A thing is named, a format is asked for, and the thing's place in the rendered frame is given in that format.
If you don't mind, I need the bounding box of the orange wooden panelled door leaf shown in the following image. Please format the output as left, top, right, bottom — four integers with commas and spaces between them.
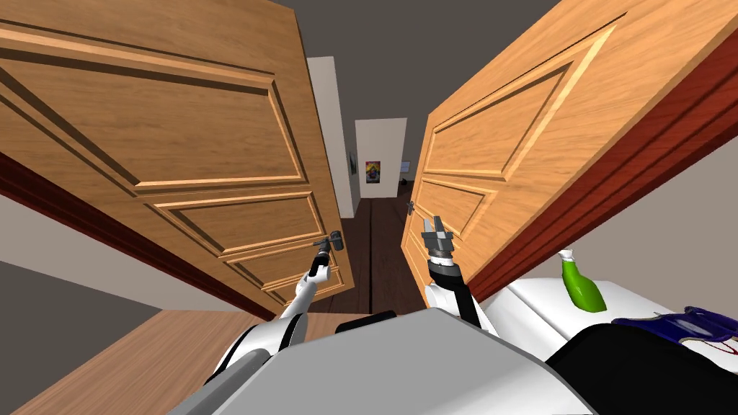
400, 0, 738, 306

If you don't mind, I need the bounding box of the green spray bottle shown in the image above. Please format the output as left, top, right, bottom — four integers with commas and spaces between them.
556, 248, 608, 314

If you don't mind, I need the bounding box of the dark blue glossy object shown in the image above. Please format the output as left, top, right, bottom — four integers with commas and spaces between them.
610, 305, 738, 347

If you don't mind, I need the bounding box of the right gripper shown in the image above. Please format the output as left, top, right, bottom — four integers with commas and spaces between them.
422, 215, 457, 262

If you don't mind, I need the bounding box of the light wooden panelled door leaf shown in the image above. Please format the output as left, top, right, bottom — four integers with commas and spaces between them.
0, 0, 355, 315

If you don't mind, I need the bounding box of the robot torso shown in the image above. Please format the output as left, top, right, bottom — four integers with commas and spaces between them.
166, 308, 600, 415

